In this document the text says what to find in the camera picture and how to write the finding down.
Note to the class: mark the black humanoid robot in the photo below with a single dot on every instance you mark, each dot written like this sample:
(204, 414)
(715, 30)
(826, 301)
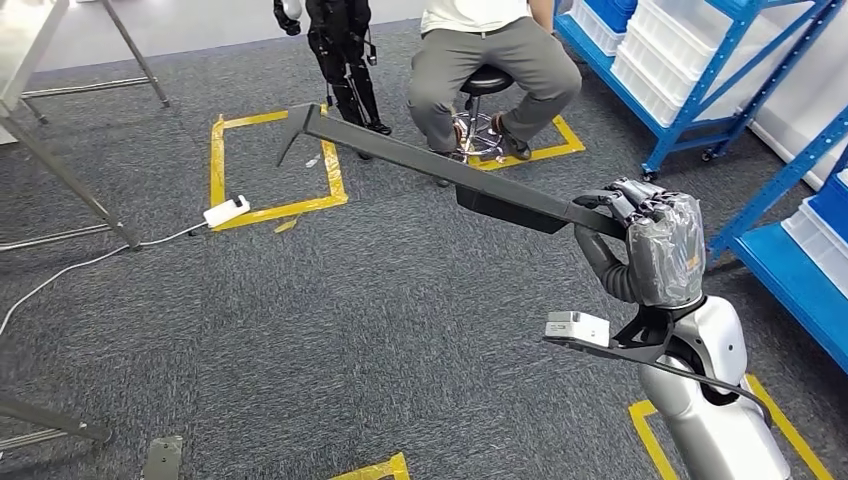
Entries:
(341, 53)

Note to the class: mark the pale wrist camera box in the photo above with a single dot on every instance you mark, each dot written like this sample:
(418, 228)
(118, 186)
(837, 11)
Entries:
(576, 328)

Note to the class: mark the black stool chrome base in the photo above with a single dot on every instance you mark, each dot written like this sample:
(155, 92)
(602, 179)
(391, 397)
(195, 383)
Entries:
(485, 79)

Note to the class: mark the white paper scrap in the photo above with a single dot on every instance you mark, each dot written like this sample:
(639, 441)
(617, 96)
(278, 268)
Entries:
(313, 161)

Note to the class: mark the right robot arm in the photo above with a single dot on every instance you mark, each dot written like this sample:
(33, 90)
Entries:
(715, 424)

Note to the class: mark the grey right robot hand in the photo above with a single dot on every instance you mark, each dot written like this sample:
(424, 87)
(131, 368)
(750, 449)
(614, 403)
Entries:
(666, 252)

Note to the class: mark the white power strip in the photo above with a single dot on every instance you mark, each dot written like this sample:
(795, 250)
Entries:
(225, 212)

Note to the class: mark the person's left forearm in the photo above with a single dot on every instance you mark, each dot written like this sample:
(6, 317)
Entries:
(542, 13)

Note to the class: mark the dark robot left foot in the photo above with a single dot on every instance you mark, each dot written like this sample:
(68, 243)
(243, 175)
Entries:
(162, 458)

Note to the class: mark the person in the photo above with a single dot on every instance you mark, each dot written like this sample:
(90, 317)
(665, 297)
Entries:
(477, 60)

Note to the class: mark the blue plastic crate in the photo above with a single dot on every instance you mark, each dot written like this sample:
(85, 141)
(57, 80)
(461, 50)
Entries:
(835, 199)
(613, 13)

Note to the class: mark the long black plastic part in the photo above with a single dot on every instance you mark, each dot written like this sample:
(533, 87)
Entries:
(430, 162)

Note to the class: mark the yellow tape scrap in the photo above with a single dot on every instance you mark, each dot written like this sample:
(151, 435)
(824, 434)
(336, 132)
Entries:
(286, 225)

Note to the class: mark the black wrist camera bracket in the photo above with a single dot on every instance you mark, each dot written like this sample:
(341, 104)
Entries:
(646, 334)

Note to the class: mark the yellow floor tape square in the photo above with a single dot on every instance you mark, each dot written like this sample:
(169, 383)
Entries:
(378, 470)
(217, 166)
(652, 444)
(570, 142)

